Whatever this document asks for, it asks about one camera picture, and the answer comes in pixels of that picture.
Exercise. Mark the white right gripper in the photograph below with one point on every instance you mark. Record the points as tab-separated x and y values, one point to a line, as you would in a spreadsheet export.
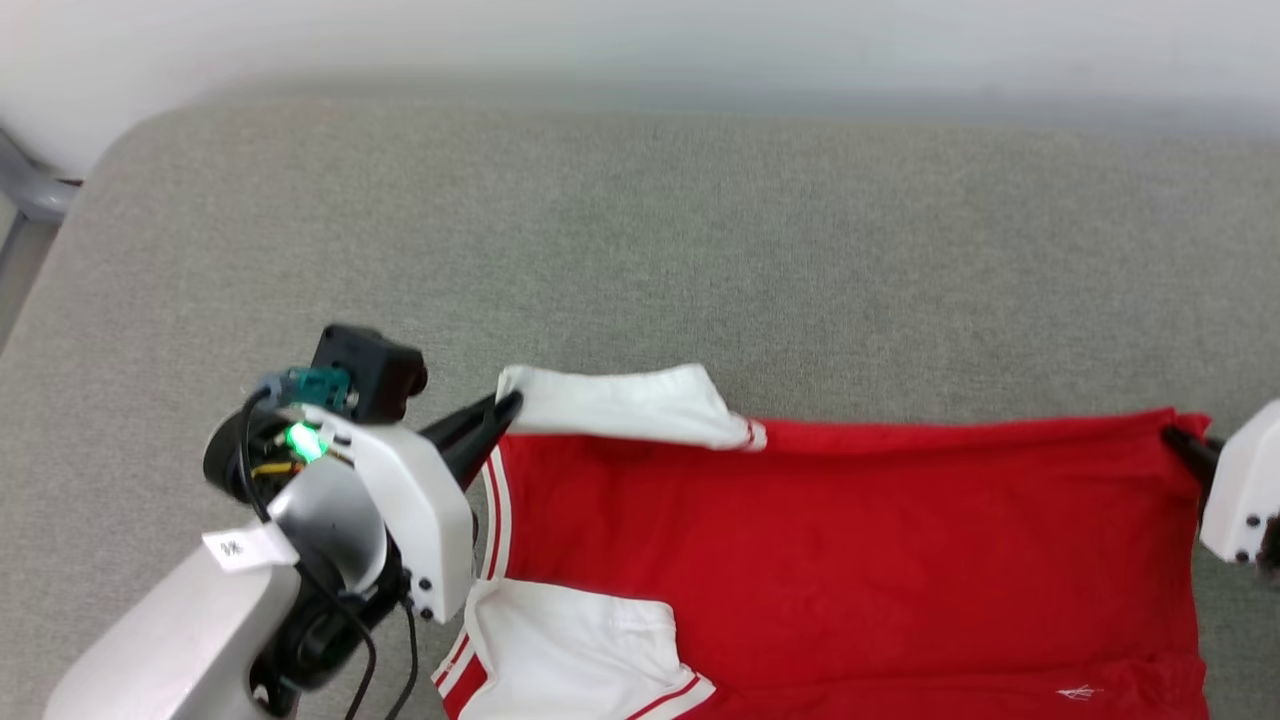
1245	490

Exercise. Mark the red and white shirt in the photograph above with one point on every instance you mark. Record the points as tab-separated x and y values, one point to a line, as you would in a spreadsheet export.
850	560

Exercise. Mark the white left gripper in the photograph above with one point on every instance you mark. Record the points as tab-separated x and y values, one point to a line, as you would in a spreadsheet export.
420	510

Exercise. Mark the grey metal frame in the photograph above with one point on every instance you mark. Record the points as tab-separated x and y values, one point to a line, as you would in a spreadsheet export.
35	195

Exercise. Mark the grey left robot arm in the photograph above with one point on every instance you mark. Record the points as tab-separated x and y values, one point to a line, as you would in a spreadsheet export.
170	640

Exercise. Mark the white paper tag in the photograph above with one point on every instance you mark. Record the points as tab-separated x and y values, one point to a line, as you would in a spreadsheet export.
250	547

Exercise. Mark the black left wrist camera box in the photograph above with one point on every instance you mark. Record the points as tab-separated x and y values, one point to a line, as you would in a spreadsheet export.
365	370

